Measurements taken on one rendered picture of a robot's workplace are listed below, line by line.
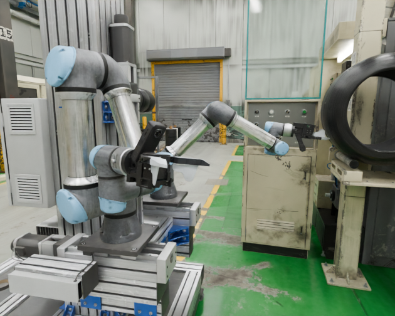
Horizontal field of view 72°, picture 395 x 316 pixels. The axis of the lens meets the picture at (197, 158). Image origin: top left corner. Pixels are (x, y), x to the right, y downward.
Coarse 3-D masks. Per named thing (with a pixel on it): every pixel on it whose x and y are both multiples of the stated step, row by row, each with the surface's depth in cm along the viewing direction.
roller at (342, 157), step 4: (340, 152) 172; (336, 156) 176; (340, 156) 165; (344, 156) 159; (348, 156) 157; (340, 160) 166; (344, 160) 155; (348, 160) 150; (352, 160) 145; (348, 164) 148; (352, 164) 144; (356, 164) 144; (352, 168) 145
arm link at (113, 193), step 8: (120, 176) 77; (104, 184) 76; (112, 184) 76; (120, 184) 78; (128, 184) 80; (104, 192) 76; (112, 192) 76; (120, 192) 78; (128, 192) 80; (136, 192) 83; (104, 200) 77; (112, 200) 77; (120, 200) 78; (128, 200) 82; (104, 208) 77; (112, 208) 77; (120, 208) 78
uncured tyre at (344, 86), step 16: (368, 64) 136; (384, 64) 133; (336, 80) 151; (352, 80) 138; (336, 96) 142; (336, 112) 142; (336, 128) 144; (336, 144) 150; (352, 144) 142; (368, 144) 166; (384, 144) 162; (368, 160) 143; (384, 160) 140
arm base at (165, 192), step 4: (172, 180) 147; (172, 184) 147; (164, 188) 144; (168, 188) 145; (172, 188) 146; (152, 192) 148; (156, 192) 144; (160, 192) 143; (164, 192) 144; (168, 192) 146; (172, 192) 146; (176, 192) 149; (152, 196) 145; (156, 196) 144; (160, 196) 143; (164, 196) 143; (168, 196) 144; (172, 196) 146; (176, 196) 149
